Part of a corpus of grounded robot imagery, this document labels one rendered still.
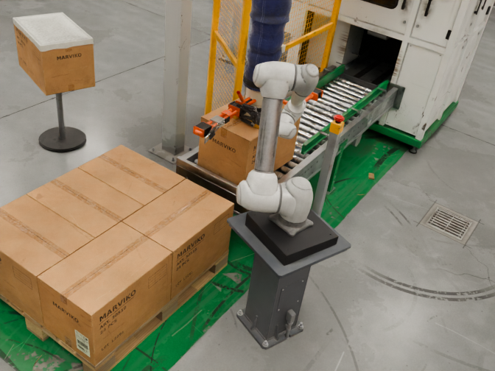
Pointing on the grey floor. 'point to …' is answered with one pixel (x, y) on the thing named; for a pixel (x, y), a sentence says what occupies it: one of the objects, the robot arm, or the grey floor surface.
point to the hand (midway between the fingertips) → (236, 109)
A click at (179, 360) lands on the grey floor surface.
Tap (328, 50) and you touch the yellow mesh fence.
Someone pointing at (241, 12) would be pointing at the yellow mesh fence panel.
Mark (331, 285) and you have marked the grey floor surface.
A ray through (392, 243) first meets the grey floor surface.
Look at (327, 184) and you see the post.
